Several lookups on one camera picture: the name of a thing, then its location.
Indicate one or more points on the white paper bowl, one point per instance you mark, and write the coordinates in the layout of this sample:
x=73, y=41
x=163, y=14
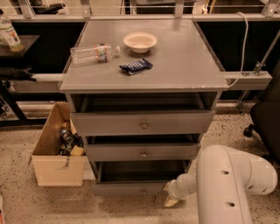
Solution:
x=140, y=42

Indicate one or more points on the grey drawer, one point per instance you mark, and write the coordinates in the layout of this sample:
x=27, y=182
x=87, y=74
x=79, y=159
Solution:
x=127, y=178
x=142, y=123
x=142, y=147

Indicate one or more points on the dark blue snack packet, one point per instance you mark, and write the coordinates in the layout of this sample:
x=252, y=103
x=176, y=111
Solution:
x=136, y=66

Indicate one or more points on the yellow sponge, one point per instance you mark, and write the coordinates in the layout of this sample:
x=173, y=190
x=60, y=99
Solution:
x=77, y=151

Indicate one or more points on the cardboard box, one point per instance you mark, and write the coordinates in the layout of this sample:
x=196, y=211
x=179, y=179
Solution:
x=52, y=168

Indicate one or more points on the grey bottom drawer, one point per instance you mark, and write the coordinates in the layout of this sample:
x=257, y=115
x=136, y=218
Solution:
x=127, y=178

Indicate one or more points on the black office chair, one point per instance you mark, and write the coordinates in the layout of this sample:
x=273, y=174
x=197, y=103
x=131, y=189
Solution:
x=265, y=116

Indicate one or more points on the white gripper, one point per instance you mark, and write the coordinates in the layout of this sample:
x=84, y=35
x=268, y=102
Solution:
x=175, y=190

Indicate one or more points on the clear plastic water bottle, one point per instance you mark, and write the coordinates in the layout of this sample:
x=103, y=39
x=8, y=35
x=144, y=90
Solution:
x=98, y=52

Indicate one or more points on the metal clamp rod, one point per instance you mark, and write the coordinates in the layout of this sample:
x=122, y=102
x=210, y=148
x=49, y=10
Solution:
x=260, y=64

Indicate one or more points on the grey middle drawer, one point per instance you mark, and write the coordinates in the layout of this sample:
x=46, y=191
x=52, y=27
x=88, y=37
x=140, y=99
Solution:
x=142, y=147

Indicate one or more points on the grey drawer cabinet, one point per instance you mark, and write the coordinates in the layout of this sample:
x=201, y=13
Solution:
x=184, y=76

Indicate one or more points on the dark items in box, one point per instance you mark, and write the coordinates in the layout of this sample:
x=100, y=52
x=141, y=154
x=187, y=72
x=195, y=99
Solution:
x=69, y=140

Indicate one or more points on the black side table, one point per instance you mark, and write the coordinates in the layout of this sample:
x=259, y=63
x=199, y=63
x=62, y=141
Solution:
x=8, y=74

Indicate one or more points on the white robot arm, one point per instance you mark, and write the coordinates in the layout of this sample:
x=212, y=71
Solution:
x=224, y=178

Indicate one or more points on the grey top drawer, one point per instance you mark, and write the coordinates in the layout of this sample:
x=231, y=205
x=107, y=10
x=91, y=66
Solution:
x=142, y=123

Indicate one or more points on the green label bottle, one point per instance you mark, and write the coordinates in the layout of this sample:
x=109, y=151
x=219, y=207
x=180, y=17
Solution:
x=9, y=34

